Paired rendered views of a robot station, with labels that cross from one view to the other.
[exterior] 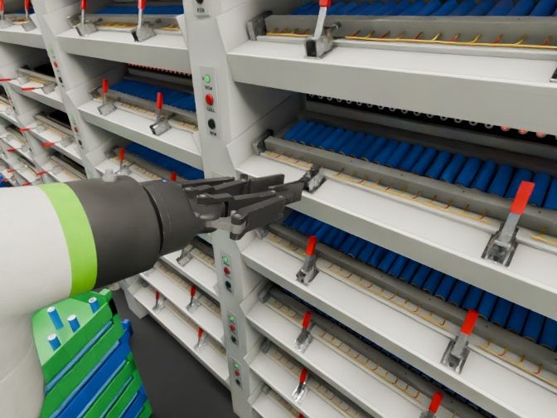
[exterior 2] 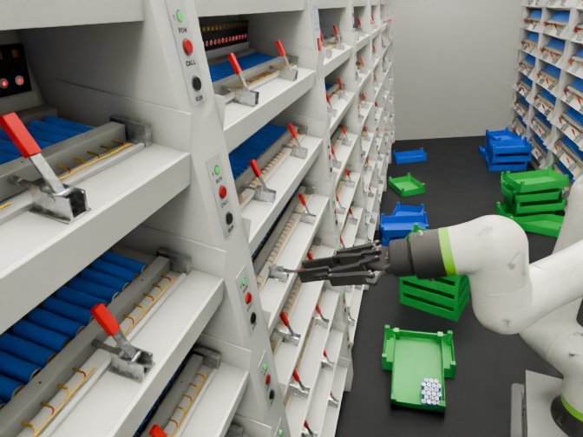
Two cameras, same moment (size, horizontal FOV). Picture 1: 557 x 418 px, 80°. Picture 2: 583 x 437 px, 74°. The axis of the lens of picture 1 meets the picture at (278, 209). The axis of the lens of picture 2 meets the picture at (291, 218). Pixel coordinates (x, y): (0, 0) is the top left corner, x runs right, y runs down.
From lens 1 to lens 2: 0.98 m
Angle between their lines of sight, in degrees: 92
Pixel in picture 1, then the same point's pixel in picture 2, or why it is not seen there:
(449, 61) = (285, 170)
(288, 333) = (298, 407)
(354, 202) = (291, 257)
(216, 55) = (244, 253)
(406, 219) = (298, 241)
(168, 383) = not seen: outside the picture
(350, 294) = (297, 315)
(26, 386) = not seen: hidden behind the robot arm
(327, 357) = (305, 375)
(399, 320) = (304, 294)
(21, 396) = not seen: hidden behind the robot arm
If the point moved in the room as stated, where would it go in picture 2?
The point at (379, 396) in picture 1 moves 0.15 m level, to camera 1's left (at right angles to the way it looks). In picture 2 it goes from (317, 344) to (342, 378)
